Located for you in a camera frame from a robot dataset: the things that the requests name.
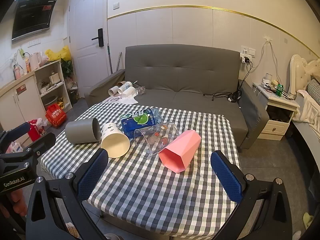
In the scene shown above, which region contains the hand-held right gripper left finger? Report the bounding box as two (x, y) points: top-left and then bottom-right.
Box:
(25, 148), (109, 240)

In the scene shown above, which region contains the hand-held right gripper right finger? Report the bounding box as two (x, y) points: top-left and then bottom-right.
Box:
(210, 150), (293, 240)

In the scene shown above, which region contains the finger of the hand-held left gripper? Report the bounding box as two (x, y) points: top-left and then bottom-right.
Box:
(5, 132), (56, 157)
(0, 122), (31, 143)

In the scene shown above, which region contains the pink faceted cup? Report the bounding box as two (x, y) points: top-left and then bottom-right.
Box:
(158, 130), (202, 174)

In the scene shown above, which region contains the cream printed cup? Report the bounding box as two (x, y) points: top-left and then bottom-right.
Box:
(100, 122), (130, 158)

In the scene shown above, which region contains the grey cup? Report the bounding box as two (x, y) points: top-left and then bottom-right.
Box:
(65, 117), (101, 144)

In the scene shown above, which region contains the clear cup with stickers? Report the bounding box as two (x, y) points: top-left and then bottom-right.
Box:
(134, 122), (179, 158)

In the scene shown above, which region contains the white printed paper cup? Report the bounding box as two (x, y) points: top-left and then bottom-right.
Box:
(117, 81), (133, 93)
(122, 86), (137, 98)

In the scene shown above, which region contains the person's left hand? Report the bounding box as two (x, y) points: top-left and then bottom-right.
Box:
(0, 200), (28, 221)

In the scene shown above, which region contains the red and white bag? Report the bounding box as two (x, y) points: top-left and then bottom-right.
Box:
(27, 118), (48, 142)

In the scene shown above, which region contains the pink packet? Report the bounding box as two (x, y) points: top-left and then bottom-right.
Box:
(6, 142), (24, 154)

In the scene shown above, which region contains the kitchen counter cabinet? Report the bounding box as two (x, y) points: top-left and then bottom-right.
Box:
(0, 74), (45, 137)

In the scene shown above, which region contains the red shopping bag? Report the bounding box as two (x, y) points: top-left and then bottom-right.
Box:
(45, 104), (67, 128)

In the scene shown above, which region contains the open kitchen shelf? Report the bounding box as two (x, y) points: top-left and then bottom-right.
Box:
(34, 60), (73, 115)

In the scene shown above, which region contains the grey checked tablecloth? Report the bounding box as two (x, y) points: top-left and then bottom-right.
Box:
(40, 102), (242, 218)

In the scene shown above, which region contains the pink kettle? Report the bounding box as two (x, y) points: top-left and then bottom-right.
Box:
(29, 52), (43, 70)

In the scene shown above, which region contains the blue plastic bottle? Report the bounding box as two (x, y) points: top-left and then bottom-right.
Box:
(121, 107), (163, 138)

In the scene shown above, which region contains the green plant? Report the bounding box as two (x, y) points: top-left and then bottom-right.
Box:
(61, 58), (74, 81)

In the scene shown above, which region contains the cream nightstand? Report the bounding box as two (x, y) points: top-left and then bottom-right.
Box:
(252, 82), (300, 140)

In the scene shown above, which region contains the white paper sheet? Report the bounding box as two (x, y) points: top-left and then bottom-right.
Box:
(102, 96), (139, 105)

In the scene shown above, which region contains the yellow plastic bag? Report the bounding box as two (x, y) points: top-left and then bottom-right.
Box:
(45, 46), (72, 62)

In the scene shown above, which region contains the white door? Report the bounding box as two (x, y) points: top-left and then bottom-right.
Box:
(69, 0), (108, 98)

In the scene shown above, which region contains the light green slipper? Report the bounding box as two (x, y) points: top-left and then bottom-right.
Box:
(303, 212), (314, 230)

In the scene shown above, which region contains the cream blanket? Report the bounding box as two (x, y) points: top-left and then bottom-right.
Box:
(292, 90), (320, 125)

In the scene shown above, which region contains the mop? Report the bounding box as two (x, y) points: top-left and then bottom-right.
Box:
(107, 44), (113, 75)

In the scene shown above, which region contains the grey sofa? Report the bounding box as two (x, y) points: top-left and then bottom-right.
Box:
(84, 44), (270, 153)

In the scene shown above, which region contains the black range hood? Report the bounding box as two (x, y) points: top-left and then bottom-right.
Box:
(11, 0), (59, 42)

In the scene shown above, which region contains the checked pillow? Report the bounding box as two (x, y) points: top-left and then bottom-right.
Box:
(307, 79), (320, 102)

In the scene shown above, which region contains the cream bed headboard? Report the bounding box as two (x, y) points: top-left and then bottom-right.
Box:
(289, 54), (320, 96)

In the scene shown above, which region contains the black cable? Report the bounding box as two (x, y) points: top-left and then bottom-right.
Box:
(203, 61), (253, 103)

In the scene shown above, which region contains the black door lock handle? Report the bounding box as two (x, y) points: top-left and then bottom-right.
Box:
(91, 28), (104, 47)

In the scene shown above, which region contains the wall socket with chargers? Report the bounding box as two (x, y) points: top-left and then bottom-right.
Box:
(239, 45), (256, 64)

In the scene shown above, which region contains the white cable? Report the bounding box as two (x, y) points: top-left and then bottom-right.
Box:
(252, 37), (282, 93)

